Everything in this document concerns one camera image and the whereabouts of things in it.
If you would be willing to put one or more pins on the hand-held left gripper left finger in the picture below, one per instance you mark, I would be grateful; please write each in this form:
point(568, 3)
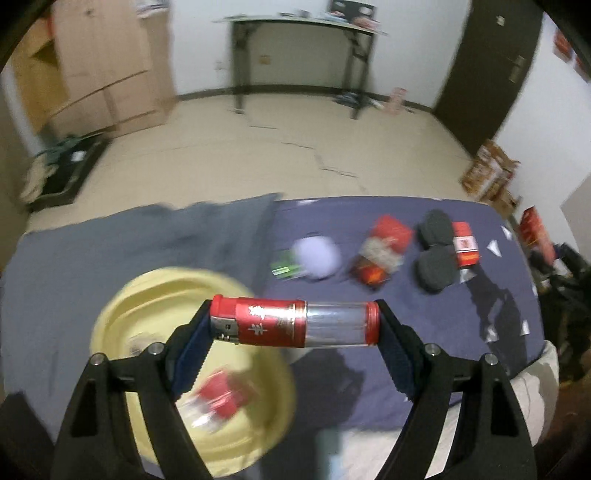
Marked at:
point(191, 360)

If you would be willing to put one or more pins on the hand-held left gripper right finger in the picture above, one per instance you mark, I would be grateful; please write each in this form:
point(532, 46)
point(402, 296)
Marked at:
point(397, 360)

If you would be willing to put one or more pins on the red cardboard box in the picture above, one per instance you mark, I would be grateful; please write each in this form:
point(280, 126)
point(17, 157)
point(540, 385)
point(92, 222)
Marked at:
point(224, 392)

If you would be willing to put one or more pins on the yellow plastic basin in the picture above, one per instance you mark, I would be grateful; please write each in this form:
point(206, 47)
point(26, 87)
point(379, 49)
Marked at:
point(138, 304)

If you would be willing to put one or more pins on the red and clear cylinder bottle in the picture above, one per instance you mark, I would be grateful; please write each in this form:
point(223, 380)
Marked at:
point(268, 323)

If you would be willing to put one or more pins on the black foam cylinder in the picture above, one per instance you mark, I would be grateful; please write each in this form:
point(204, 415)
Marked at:
point(436, 270)
point(436, 227)

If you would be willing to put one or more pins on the red box white label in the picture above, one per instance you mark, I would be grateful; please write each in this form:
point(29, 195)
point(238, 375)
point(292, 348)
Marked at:
point(465, 244)

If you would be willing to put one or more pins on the clear plastic item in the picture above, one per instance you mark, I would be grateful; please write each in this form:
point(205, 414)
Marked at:
point(201, 417)

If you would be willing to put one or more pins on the dark red orange box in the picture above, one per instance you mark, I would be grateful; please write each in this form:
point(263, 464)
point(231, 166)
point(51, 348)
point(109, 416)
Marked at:
point(369, 272)

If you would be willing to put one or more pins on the grey blanket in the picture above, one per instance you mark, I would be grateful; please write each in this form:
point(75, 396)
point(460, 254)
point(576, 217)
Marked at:
point(161, 240)

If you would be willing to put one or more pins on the green plastic item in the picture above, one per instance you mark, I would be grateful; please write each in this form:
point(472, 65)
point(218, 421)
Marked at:
point(281, 268)

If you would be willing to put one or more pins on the lavender plush ball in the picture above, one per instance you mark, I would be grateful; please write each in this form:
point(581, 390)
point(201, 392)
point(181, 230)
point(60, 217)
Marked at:
point(318, 258)

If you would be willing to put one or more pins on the black clothing pile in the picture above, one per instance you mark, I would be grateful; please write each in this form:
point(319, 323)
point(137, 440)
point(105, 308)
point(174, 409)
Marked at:
point(568, 314)

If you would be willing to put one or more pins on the red carton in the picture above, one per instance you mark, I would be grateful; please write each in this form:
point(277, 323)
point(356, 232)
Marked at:
point(538, 233)

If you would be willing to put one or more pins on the printed cardboard box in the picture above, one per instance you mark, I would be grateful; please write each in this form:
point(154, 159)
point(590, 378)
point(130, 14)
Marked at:
point(489, 173)

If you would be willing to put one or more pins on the black floor mat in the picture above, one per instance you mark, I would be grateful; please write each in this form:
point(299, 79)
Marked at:
point(78, 170)

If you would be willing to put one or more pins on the beige slipper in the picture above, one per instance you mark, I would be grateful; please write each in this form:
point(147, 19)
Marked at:
point(37, 182)

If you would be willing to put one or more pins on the pink packet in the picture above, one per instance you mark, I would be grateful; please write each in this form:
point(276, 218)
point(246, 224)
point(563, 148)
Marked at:
point(396, 100)

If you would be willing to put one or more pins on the dark cloth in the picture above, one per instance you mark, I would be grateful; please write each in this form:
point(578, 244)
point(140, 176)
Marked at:
point(358, 100)

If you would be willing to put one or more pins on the light wooden wardrobe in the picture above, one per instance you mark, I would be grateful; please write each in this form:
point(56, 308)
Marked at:
point(115, 69)

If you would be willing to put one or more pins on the dark brown door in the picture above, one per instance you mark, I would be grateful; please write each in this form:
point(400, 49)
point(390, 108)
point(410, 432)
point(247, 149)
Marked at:
point(489, 60)

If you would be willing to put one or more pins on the folding table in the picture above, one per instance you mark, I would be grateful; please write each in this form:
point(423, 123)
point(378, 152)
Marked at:
point(300, 23)

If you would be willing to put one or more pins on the black box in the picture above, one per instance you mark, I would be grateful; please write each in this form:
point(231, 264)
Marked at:
point(351, 6)

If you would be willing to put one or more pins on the red wall poster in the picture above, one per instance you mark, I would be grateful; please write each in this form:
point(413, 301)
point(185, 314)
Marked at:
point(563, 44)
point(583, 68)

